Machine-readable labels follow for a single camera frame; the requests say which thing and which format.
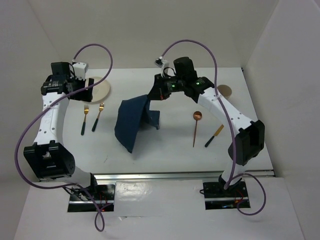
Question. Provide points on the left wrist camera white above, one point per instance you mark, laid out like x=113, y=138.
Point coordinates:
x=80, y=69

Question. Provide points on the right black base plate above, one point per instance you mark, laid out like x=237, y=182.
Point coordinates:
x=216, y=198

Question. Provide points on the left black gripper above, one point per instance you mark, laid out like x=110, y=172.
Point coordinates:
x=84, y=95

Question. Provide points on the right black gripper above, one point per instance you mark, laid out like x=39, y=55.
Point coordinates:
x=158, y=92

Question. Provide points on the gold fork green handle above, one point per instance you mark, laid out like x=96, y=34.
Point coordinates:
x=86, y=111
x=100, y=109

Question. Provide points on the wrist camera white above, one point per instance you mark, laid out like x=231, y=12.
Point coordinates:
x=163, y=64
x=80, y=69

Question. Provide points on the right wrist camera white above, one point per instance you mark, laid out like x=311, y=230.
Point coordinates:
x=163, y=64

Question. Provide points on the gold knife green handle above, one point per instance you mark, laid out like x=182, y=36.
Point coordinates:
x=217, y=132

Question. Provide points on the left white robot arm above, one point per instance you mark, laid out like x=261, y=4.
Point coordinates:
x=47, y=156

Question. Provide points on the copper spoon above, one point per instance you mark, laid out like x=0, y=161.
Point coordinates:
x=197, y=116

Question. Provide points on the beige paper cup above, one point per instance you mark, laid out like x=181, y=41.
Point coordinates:
x=225, y=90

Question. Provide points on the aluminium rail front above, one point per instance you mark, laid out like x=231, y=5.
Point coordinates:
x=157, y=176

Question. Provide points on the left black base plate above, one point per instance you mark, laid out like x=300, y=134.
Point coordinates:
x=103, y=194

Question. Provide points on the cream round plate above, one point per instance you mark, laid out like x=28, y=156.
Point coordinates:
x=99, y=93

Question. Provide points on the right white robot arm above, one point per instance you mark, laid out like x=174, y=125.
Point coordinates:
x=247, y=136

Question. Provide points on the dark blue cloth placemat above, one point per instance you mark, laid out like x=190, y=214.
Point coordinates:
x=131, y=114

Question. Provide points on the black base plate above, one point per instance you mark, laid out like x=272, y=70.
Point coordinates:
x=216, y=198
x=103, y=194

